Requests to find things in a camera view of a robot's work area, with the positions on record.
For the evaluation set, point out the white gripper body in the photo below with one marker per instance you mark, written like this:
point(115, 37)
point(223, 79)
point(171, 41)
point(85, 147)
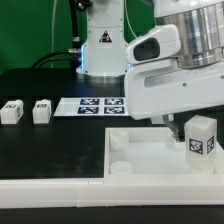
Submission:
point(155, 84)

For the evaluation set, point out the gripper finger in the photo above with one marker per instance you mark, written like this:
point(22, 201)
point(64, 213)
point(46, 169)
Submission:
point(172, 126)

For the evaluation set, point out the white square tabletop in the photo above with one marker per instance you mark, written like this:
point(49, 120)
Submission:
point(143, 152)

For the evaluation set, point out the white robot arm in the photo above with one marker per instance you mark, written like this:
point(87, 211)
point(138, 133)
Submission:
point(200, 26)

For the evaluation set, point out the tag sheet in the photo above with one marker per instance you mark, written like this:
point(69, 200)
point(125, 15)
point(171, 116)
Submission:
point(91, 106)

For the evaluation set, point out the white front fence wall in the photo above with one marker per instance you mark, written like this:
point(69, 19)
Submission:
point(161, 190)

